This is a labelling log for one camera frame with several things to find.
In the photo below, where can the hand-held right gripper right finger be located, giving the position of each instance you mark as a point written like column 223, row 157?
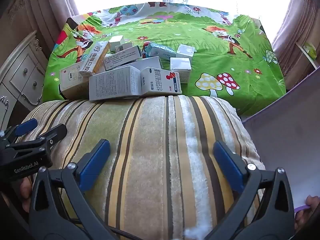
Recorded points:
column 228, row 165

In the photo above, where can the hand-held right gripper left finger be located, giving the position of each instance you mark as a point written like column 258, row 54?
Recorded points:
column 96, row 165

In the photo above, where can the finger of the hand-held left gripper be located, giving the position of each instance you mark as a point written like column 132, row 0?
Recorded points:
column 53, row 132
column 26, row 126

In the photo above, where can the purple cardboard box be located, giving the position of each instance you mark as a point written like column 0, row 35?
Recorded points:
column 282, row 142

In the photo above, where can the large white medicine box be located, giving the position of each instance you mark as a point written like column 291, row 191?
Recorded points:
column 115, row 83

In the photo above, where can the person's left hand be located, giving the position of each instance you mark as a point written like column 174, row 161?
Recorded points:
column 25, row 192

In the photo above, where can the ornate white dresser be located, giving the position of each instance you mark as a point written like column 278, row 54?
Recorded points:
column 22, row 72

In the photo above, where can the yellow box with black text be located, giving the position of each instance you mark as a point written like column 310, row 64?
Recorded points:
column 96, row 58

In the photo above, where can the white box with small text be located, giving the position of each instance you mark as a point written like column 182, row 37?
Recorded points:
column 122, row 59

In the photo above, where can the white box with red logo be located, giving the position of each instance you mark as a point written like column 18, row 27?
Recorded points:
column 160, row 81

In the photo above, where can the white box with barcode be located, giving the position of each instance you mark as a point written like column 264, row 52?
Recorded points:
column 124, row 48

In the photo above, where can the pink curtain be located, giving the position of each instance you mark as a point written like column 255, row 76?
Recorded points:
column 37, row 5
column 300, row 25

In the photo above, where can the white shelf board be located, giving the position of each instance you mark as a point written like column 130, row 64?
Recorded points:
column 306, row 55

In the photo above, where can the cartoon printed tablecloth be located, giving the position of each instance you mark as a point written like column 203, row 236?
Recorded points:
column 200, row 30

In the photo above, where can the green packet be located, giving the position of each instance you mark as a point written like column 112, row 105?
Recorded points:
column 310, row 50

